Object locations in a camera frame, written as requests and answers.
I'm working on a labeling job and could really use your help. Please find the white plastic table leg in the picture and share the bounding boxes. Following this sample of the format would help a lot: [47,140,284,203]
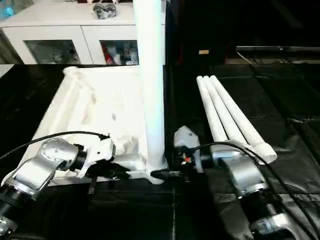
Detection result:
[196,76,227,144]
[133,0,168,175]
[209,74,278,165]
[202,74,248,147]

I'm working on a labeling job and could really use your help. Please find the white plastic table top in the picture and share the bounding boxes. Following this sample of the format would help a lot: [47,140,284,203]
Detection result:
[32,65,169,186]

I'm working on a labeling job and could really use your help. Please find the black mat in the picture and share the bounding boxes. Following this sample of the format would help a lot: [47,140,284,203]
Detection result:
[0,62,320,240]

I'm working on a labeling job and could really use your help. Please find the red and white bottle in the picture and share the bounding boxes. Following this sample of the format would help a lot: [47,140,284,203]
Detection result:
[103,47,114,65]

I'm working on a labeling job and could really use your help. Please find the long black bar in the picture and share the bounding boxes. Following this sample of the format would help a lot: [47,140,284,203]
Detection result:
[235,45,320,52]

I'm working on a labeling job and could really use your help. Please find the white cabinet with glass doors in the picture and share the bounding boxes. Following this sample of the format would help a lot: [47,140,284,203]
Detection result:
[0,0,166,66]

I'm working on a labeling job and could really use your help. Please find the dark crumpled plastic bag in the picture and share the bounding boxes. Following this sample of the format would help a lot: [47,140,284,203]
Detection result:
[92,2,118,20]

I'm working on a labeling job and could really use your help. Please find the light blue plastic stand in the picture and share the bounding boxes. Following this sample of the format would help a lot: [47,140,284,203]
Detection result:
[0,6,14,20]

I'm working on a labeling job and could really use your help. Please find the black hanging strap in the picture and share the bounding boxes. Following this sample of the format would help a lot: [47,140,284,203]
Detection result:
[88,176,98,195]

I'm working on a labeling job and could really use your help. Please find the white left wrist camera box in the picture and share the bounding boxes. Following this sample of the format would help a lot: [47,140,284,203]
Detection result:
[74,136,117,180]

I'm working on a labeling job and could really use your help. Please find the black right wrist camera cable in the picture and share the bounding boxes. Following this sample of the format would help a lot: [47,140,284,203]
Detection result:
[191,140,320,240]

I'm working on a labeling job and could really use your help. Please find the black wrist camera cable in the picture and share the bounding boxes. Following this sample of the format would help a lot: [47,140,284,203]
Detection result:
[191,140,320,240]
[0,130,111,161]

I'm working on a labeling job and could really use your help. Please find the black left wrist camera cable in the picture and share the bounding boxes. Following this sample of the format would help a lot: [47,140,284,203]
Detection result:
[0,130,111,161]

